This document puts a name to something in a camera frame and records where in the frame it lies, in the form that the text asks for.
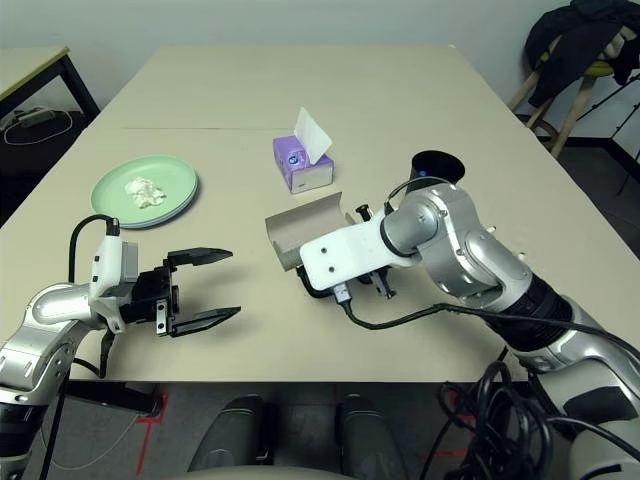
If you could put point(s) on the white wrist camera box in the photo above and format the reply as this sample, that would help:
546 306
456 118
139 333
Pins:
350 250
107 265

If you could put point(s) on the dark robot leg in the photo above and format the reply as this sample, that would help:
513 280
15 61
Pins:
370 435
230 435

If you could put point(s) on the light blue plastic plate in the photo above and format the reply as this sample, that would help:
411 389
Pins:
150 227

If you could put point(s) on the grey glasses case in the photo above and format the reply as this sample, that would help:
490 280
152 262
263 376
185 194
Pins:
300 225

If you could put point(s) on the light green plastic plate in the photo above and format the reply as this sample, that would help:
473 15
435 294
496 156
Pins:
110 192

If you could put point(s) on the wooden stool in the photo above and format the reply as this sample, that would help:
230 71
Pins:
573 117

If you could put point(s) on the black jacket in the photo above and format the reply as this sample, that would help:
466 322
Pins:
565 45

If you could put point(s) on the dark robot right leg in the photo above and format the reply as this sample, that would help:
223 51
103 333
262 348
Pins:
370 435

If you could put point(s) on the yellow stool cushion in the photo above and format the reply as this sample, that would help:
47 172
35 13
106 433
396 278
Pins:
602 69

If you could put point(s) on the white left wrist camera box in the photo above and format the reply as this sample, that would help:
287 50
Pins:
107 265

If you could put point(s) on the grey power strip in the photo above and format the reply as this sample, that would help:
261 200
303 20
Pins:
35 116

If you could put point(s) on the black tripod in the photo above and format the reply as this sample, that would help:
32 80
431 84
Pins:
605 100

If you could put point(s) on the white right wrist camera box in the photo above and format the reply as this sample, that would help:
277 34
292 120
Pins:
350 250

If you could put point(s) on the beige robot torso edge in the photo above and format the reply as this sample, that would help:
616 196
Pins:
260 474

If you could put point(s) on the black plastic cup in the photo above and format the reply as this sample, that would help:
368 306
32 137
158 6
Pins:
440 165

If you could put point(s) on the flat white tissue sheet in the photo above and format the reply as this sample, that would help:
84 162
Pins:
312 135

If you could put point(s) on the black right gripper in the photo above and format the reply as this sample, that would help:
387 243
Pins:
382 285

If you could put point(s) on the beige fabric item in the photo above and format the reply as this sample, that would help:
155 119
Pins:
616 45

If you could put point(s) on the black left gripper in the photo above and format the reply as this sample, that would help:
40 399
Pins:
150 300

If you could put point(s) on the black table frame bar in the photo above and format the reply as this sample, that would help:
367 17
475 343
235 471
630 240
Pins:
110 397

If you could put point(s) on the wooden side table black frame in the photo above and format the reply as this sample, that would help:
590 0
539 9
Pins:
30 62

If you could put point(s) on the purple tissue pack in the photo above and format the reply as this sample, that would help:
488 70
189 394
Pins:
310 177

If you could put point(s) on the dark robot left leg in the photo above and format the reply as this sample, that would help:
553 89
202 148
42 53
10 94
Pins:
230 435

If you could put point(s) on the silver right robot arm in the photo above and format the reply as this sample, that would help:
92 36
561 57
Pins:
450 235

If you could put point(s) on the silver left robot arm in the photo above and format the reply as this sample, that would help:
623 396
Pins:
50 310

